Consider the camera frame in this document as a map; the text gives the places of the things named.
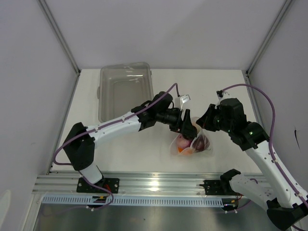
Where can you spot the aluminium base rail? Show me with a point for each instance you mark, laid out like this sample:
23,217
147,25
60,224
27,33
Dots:
130,183

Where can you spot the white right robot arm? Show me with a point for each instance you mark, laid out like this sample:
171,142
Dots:
286,203

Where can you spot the pink onion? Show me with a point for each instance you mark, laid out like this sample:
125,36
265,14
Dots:
182,143

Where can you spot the aluminium frame post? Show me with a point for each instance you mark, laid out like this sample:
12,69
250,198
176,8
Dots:
58,34
273,29

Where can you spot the right aluminium frame post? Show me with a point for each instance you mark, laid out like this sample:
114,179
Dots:
273,29

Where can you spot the white slotted cable duct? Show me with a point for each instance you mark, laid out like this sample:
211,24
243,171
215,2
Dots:
133,201

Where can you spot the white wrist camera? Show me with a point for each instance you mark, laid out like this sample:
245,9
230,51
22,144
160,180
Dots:
222,95
181,100

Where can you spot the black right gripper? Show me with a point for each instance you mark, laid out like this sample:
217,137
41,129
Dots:
205,121

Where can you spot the grey plastic food bin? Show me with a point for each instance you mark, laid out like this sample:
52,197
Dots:
123,87

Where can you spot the left aluminium frame post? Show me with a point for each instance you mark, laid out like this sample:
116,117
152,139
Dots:
58,34

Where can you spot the dark red apple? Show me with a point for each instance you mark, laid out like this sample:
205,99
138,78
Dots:
200,144

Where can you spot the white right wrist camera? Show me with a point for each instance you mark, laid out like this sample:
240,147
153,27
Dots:
222,95

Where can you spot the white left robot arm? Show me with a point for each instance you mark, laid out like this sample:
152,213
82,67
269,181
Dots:
81,140

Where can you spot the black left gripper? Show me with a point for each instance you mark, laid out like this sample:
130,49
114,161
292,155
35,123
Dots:
187,129

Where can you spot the clear zip top bag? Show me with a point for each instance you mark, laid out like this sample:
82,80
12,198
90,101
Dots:
174,149

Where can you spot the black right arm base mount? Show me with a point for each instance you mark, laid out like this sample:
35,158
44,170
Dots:
222,185

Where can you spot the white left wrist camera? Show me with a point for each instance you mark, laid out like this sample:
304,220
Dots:
181,100

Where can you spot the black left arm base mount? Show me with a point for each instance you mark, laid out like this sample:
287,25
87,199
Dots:
110,184

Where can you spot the orange fruit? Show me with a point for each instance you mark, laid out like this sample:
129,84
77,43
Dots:
186,151

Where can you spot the dark mangosteen fruit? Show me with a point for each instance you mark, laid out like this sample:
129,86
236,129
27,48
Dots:
189,138

